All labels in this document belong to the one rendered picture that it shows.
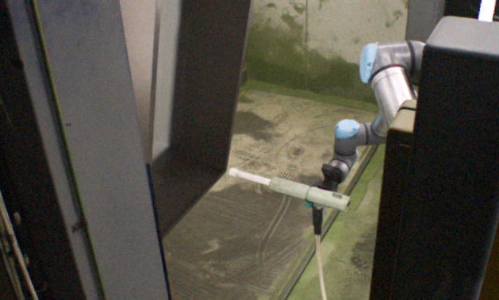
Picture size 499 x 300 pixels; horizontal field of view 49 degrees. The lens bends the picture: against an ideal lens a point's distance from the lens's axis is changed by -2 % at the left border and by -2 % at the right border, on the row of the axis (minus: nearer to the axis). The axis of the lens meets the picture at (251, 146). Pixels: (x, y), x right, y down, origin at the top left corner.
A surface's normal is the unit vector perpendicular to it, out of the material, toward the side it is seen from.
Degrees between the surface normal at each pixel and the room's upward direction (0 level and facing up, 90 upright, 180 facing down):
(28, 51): 90
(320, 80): 90
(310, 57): 90
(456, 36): 0
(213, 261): 0
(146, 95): 90
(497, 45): 0
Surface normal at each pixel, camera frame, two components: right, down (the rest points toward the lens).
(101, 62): 0.89, 0.21
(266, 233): -0.04, -0.85
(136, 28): -0.44, 0.47
